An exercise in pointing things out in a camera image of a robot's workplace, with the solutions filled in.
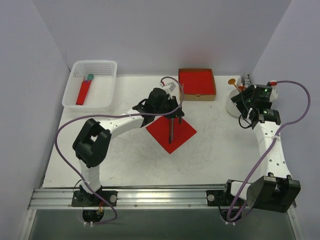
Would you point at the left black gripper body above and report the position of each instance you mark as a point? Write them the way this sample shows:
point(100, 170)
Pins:
point(173, 114)

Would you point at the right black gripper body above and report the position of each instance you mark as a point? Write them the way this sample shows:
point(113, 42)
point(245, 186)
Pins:
point(240, 100)

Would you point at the black handled metal fork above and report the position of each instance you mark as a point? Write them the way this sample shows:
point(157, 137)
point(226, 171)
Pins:
point(171, 132)

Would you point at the red paper napkin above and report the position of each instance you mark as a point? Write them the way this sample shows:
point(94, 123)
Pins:
point(160, 131)

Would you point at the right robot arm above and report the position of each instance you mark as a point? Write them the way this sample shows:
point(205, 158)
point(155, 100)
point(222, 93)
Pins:
point(275, 190)

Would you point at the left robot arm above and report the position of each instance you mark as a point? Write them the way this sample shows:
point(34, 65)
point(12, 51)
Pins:
point(92, 143)

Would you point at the rolled red napkin bundle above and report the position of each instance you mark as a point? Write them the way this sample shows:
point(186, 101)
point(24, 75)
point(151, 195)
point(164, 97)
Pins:
point(84, 88)

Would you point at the white utensil cup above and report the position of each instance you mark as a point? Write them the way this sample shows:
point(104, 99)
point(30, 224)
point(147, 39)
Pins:
point(230, 106)

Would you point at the orange plastic spoon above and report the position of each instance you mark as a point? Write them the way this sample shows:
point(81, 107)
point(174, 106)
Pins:
point(232, 82)

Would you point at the stack of red napkins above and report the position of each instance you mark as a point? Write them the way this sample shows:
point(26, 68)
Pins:
point(196, 80)

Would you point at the cardboard box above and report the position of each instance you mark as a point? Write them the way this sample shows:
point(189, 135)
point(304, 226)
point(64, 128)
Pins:
point(197, 96)

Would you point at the white plastic perforated basket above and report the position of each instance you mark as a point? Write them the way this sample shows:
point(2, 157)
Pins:
point(101, 90)

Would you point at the teal spoon in basket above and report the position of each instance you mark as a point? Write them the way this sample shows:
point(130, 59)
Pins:
point(89, 77)

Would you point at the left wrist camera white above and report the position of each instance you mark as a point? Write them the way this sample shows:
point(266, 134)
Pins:
point(169, 87)

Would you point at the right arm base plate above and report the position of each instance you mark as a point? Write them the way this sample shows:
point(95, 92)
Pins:
point(217, 198)

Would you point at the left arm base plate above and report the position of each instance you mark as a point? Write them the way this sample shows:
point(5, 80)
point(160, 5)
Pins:
point(85, 199)

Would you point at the aluminium mounting rail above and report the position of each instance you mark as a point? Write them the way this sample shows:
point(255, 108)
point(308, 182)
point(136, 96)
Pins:
point(130, 197)

